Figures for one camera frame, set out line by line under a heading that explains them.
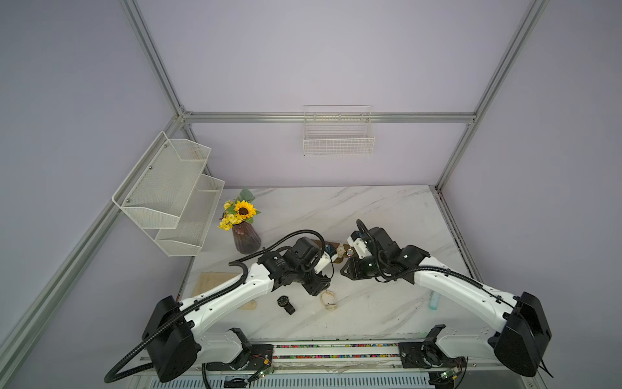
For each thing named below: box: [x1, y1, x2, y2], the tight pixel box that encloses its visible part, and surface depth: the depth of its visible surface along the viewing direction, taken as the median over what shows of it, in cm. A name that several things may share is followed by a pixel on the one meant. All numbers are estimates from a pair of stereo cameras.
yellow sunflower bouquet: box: [217, 188, 262, 231], surface depth 82 cm
